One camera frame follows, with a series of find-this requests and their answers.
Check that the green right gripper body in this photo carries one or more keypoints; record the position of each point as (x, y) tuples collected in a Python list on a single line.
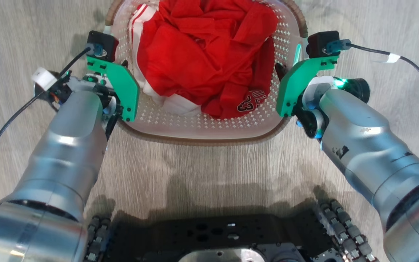
[(296, 82)]

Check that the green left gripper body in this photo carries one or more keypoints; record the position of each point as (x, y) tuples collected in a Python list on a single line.
[(124, 85)]

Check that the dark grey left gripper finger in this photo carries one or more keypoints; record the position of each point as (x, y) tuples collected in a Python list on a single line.
[(124, 64)]

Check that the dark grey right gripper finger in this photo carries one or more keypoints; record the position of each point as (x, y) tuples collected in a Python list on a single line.
[(280, 72)]

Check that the white plastic laundry basket brown rim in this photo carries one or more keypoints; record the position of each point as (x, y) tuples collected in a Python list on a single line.
[(195, 125)]

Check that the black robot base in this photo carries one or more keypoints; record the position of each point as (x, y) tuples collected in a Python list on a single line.
[(209, 238)]

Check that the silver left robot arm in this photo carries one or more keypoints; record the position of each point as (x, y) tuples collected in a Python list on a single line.
[(64, 160)]

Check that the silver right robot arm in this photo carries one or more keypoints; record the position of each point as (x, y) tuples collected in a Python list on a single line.
[(369, 145)]

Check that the white garment with red stripes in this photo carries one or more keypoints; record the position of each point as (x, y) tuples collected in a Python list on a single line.
[(180, 104)]

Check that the red sports jersey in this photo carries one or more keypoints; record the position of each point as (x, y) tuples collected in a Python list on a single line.
[(202, 58)]

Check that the black roller wheel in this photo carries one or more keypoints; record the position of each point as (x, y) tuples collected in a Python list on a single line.
[(96, 238), (346, 229)]

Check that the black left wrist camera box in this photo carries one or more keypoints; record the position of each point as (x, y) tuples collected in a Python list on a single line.
[(103, 44)]

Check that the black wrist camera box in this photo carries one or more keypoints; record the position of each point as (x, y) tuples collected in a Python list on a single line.
[(322, 43), (103, 44)]

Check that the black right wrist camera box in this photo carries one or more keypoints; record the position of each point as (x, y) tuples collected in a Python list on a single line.
[(322, 43)]

